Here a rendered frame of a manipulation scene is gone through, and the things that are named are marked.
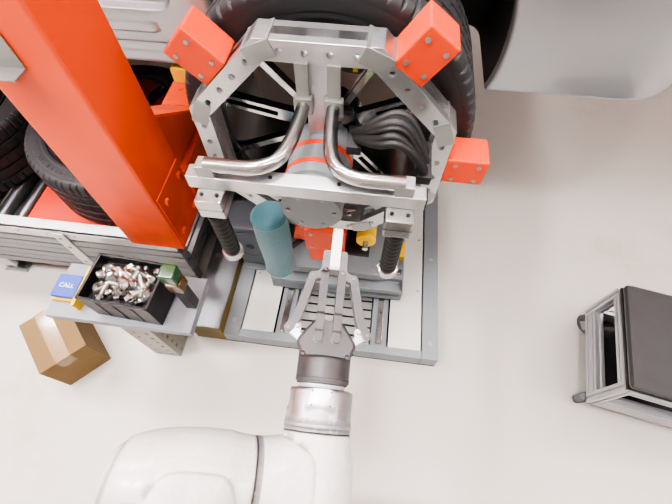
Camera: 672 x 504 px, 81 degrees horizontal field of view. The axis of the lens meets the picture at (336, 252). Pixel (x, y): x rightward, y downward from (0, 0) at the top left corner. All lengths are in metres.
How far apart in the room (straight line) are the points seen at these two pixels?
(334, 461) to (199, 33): 0.70
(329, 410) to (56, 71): 0.69
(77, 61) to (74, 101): 0.07
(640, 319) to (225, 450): 1.33
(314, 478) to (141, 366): 1.26
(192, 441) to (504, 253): 1.59
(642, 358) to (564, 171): 1.11
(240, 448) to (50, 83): 0.67
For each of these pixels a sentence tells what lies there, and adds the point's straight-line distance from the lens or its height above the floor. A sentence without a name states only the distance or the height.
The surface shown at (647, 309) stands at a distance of 1.60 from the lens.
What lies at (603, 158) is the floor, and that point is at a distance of 2.49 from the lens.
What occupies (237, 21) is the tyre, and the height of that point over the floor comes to 1.10.
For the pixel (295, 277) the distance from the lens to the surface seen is 1.53.
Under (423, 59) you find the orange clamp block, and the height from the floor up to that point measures 1.11.
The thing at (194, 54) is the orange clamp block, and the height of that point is 1.08.
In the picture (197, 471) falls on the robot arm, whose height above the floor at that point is 1.02.
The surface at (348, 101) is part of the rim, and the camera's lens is 0.92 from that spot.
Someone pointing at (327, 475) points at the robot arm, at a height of 0.97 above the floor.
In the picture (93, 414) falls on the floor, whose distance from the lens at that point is 1.75.
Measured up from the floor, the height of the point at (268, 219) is 0.74.
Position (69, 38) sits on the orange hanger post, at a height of 1.13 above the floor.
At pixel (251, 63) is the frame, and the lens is 0.78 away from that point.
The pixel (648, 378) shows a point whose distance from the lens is 1.50.
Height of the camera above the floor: 1.51
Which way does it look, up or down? 60 degrees down
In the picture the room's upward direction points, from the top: straight up
